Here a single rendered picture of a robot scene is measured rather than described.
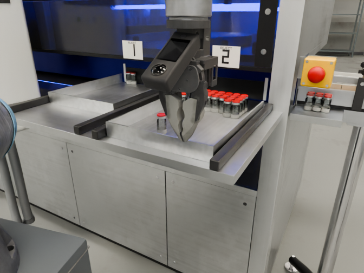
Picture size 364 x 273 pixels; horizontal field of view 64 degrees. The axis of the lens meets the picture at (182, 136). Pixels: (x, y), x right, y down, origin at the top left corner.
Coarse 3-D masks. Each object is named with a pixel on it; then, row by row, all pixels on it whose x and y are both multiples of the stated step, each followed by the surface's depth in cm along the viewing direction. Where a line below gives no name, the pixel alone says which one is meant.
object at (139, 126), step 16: (128, 112) 70; (144, 112) 76; (160, 112) 81; (208, 112) 81; (256, 112) 75; (112, 128) 64; (128, 128) 61; (144, 128) 69; (208, 128) 69; (224, 128) 69; (240, 128) 65; (144, 144) 61; (160, 144) 58; (176, 144) 56; (192, 144) 55; (208, 144) 53; (224, 144) 58; (208, 160) 54
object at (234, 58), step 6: (216, 48) 85; (222, 48) 84; (228, 48) 83; (234, 48) 82; (216, 54) 85; (222, 54) 84; (234, 54) 83; (228, 60) 84; (234, 60) 83; (222, 66) 86; (228, 66) 85; (234, 66) 84
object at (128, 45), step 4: (124, 44) 100; (128, 44) 99; (132, 44) 99; (136, 44) 98; (140, 44) 97; (124, 48) 101; (128, 48) 100; (132, 48) 99; (136, 48) 98; (140, 48) 98; (124, 52) 102; (128, 52) 101; (132, 52) 100; (136, 52) 99; (140, 52) 98; (124, 56) 102; (128, 56) 101; (132, 56) 100; (136, 56) 100; (140, 56) 99
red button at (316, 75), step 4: (312, 68) 72; (316, 68) 71; (320, 68) 71; (308, 72) 72; (312, 72) 71; (316, 72) 71; (320, 72) 71; (324, 72) 71; (308, 76) 72; (312, 76) 72; (316, 76) 71; (320, 76) 71; (324, 76) 71; (312, 80) 72; (316, 80) 72; (320, 80) 71
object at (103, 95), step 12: (84, 84) 100; (96, 84) 105; (108, 84) 110; (120, 84) 112; (132, 84) 112; (60, 96) 87; (72, 96) 84; (84, 96) 96; (96, 96) 96; (108, 96) 96; (120, 96) 96; (132, 96) 84; (144, 96) 89; (84, 108) 83; (96, 108) 81; (108, 108) 78
